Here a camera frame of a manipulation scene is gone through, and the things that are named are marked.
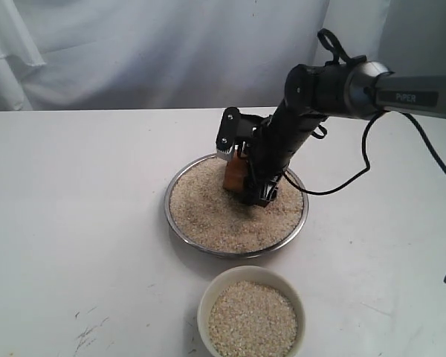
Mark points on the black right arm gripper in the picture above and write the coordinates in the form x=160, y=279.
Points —
x=269, y=158

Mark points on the white backdrop cloth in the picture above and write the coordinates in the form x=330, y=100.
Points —
x=73, y=55

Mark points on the brown wooden cup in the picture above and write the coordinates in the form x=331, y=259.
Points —
x=235, y=173

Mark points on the white bowl of rice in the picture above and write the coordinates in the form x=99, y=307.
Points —
x=251, y=311

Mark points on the round metal tray of rice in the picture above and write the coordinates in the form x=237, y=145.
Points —
x=211, y=220

